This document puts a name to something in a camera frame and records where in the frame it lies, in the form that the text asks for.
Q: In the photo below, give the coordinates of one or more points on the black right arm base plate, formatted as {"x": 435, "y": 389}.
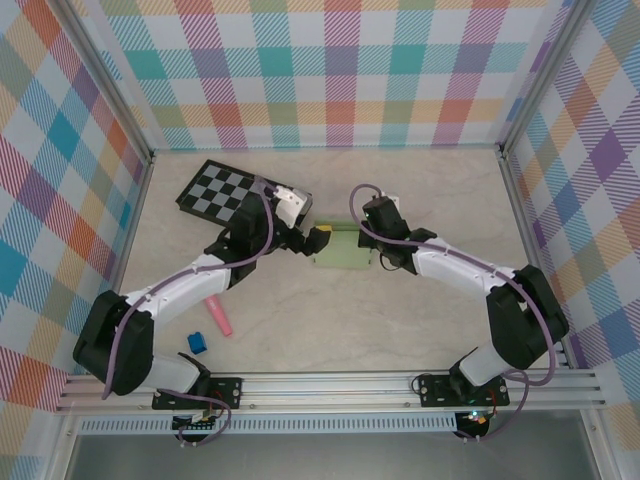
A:
{"x": 435, "y": 392}

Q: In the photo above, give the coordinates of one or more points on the blue toy block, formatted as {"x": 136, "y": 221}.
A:
{"x": 197, "y": 343}

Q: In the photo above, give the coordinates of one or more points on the aluminium side rail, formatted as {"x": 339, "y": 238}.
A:
{"x": 131, "y": 225}
{"x": 525, "y": 225}

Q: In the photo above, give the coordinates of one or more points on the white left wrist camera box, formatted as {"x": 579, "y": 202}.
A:
{"x": 292, "y": 205}

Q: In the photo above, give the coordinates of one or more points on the pink marker pen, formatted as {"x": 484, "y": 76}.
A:
{"x": 220, "y": 317}

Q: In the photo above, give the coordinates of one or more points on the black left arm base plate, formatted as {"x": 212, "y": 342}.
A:
{"x": 227, "y": 392}

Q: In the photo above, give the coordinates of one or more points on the small lit circuit board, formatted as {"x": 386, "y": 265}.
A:
{"x": 477, "y": 420}

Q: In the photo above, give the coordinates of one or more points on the grey metal panel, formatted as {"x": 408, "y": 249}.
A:
{"x": 325, "y": 460}

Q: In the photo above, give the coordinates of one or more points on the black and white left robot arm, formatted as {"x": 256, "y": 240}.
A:
{"x": 110, "y": 340}

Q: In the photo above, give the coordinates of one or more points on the light green paper box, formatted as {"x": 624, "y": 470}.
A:
{"x": 340, "y": 252}

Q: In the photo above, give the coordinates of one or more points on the small green circuit board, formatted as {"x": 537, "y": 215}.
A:
{"x": 197, "y": 426}

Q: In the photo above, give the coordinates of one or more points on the aluminium frame post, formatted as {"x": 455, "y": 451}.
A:
{"x": 545, "y": 75}
{"x": 100, "y": 80}

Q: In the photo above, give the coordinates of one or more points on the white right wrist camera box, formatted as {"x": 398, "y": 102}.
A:
{"x": 392, "y": 198}

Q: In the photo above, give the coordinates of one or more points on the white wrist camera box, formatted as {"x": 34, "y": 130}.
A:
{"x": 292, "y": 205}
{"x": 392, "y": 198}

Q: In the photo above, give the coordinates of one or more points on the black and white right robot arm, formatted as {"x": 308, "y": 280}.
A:
{"x": 520, "y": 320}

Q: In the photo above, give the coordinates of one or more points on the black grey chessboard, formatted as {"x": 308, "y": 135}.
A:
{"x": 215, "y": 192}

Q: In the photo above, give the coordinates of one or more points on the long aluminium mounting rail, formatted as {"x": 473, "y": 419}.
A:
{"x": 325, "y": 392}

